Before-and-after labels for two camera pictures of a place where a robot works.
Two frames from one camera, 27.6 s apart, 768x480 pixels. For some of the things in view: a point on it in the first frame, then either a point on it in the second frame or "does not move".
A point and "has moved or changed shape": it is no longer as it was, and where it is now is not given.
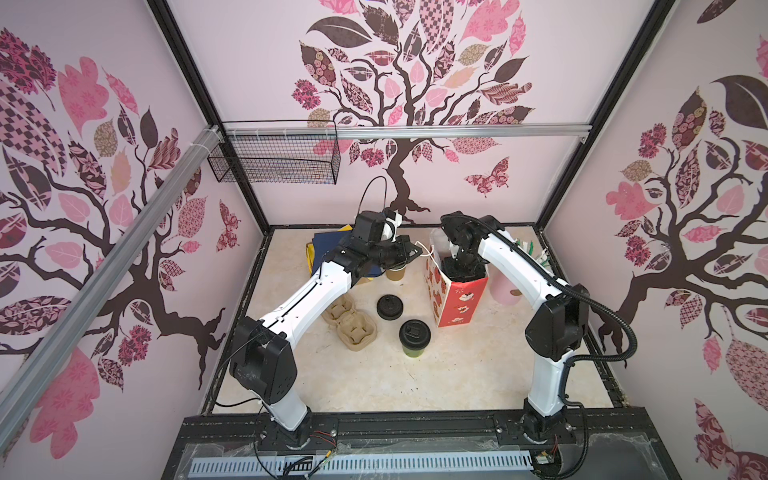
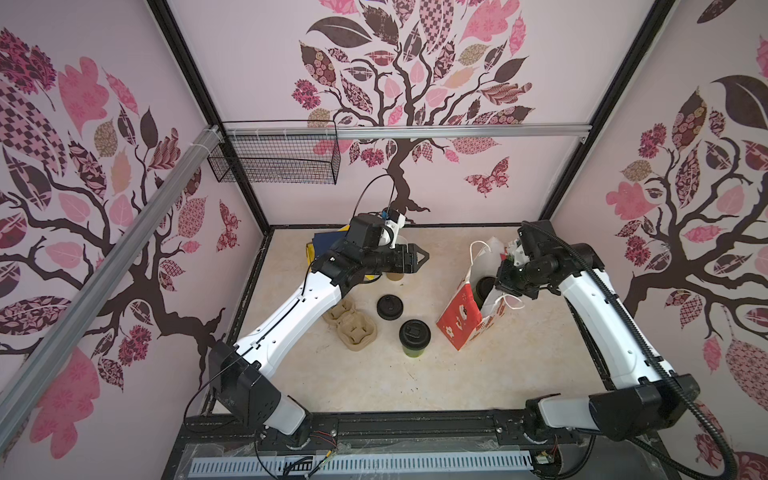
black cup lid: [414, 334] does not move
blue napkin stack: [322, 243] does not move
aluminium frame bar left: [20, 382] does not move
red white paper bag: [454, 303] has moved or changed shape
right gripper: [450, 274] → [501, 279]
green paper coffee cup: [413, 353] does not move
